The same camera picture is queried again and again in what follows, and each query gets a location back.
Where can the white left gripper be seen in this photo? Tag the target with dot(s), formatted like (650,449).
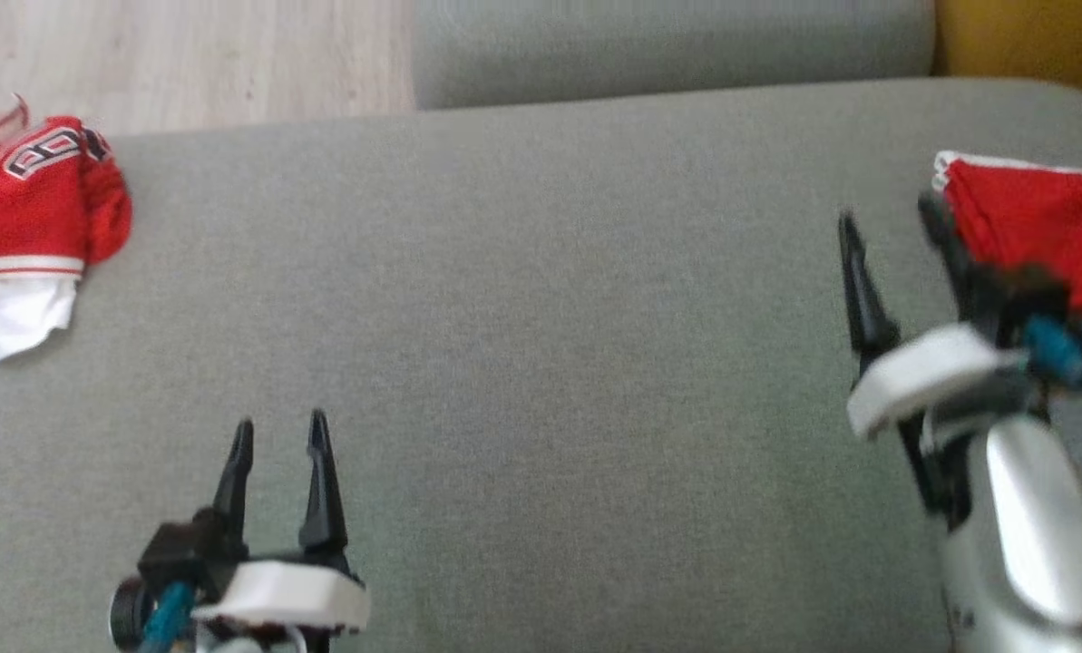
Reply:
(287,594)

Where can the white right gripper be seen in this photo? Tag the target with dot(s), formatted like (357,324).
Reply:
(921,372)

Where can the red shorts white stripes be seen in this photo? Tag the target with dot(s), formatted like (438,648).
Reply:
(1039,218)

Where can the red white lettered jersey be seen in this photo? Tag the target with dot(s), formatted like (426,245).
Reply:
(24,209)

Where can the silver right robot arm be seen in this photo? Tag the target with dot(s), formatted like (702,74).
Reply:
(1039,544)

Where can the mustard yellow panel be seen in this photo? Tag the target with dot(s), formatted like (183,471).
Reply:
(1030,36)

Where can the large grey sofa seat cushion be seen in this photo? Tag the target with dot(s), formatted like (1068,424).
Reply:
(540,363)

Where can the small grey sofa cushion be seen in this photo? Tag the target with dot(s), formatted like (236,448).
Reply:
(667,45)

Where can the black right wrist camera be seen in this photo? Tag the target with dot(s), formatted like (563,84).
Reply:
(1012,295)

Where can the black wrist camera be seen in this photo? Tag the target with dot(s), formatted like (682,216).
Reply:
(178,553)
(1012,295)

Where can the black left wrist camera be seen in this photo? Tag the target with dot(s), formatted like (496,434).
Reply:
(178,553)

